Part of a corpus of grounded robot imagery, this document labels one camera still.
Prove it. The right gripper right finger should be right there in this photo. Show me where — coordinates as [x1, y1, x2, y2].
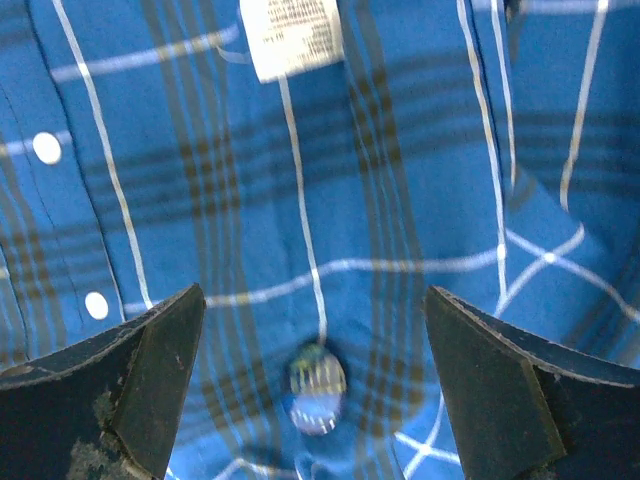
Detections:
[425, 287, 639, 480]

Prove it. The blue plaid shirt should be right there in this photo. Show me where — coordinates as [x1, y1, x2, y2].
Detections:
[1, 1, 639, 479]

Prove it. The dark blue round brooch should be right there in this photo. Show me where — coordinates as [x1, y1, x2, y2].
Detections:
[283, 343, 347, 436]

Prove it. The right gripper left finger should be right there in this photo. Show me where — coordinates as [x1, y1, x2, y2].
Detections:
[1, 284, 206, 479]

